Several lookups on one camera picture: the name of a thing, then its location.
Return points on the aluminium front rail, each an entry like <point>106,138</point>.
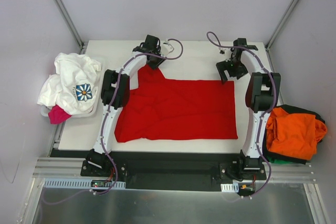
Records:
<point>53,167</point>

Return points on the left aluminium frame post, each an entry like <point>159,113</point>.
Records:
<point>71,26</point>

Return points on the small white cable duct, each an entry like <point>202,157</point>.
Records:
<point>230,188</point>

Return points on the right aluminium frame post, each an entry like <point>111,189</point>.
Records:
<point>281,24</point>

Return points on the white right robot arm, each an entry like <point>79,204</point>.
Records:
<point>261,94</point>

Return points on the green t-shirt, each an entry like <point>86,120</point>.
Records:
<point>277,161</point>

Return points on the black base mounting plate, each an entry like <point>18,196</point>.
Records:
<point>236,170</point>

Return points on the aluminium frame post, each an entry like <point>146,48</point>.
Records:
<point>71,26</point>
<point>281,24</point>

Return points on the black t-shirt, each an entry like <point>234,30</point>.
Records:
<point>302,108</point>

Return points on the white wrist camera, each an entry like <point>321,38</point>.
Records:
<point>166,48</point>
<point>224,51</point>

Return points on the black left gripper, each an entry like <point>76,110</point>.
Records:
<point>153,60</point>

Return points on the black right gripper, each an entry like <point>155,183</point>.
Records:
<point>226,67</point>

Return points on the white slotted cable duct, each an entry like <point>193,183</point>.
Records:
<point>82,184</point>

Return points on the pink t-shirt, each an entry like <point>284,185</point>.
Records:
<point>57,115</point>

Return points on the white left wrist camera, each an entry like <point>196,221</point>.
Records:
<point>166,48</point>

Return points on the white daisy print t-shirt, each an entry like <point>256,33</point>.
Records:
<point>71,82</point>

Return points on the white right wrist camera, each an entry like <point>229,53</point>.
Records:
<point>224,51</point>

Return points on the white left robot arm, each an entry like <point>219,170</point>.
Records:
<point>115,94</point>

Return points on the red t-shirt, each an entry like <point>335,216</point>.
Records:
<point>179,110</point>

